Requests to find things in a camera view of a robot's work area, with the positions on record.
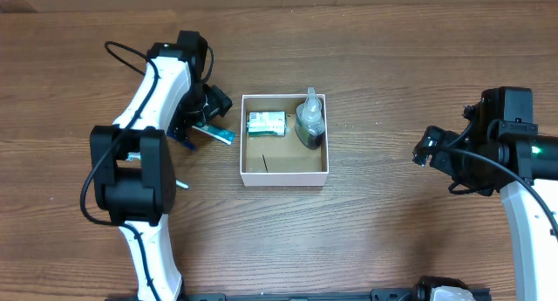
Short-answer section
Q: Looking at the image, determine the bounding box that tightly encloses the clear bottle with dark liquid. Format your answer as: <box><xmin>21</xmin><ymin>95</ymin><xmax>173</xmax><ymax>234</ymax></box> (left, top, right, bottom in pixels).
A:
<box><xmin>295</xmin><ymin>87</ymin><xmax>325</xmax><ymax>150</ymax></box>

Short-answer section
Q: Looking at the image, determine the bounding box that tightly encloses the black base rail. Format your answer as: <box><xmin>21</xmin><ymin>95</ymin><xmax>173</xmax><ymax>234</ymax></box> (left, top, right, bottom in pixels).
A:
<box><xmin>104</xmin><ymin>275</ymin><xmax>492</xmax><ymax>301</ymax></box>

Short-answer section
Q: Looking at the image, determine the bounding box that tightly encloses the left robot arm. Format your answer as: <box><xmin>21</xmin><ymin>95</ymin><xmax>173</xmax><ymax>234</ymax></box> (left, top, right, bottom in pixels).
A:
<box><xmin>79</xmin><ymin>31</ymin><xmax>235</xmax><ymax>300</ymax></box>

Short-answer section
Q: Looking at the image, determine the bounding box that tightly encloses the blue disposable razor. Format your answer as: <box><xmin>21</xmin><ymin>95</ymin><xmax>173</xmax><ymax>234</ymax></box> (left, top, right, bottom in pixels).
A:
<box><xmin>167</xmin><ymin>133</ymin><xmax>196</xmax><ymax>151</ymax></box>

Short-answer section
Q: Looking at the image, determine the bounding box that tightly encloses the green white toothbrush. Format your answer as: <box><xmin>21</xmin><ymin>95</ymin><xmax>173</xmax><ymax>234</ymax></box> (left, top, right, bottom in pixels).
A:
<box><xmin>175</xmin><ymin>180</ymin><xmax>189</xmax><ymax>189</ymax></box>

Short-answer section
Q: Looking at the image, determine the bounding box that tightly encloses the white teal toothpaste tube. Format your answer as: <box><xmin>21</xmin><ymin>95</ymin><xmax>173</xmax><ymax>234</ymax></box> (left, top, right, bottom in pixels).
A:
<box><xmin>193</xmin><ymin>124</ymin><xmax>235</xmax><ymax>146</ymax></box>

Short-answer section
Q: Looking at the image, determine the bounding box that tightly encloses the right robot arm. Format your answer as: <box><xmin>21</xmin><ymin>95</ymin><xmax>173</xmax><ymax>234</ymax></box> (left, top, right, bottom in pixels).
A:
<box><xmin>412</xmin><ymin>86</ymin><xmax>557</xmax><ymax>300</ymax></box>

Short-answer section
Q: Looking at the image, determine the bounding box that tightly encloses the green white packet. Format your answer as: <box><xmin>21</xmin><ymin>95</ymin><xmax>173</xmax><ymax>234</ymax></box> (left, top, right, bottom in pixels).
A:
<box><xmin>247</xmin><ymin>111</ymin><xmax>287</xmax><ymax>137</ymax></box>

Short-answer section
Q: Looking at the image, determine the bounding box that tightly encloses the open cardboard box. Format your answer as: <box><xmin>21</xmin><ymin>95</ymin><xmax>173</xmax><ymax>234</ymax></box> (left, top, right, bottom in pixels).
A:
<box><xmin>239</xmin><ymin>94</ymin><xmax>330</xmax><ymax>187</ymax></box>

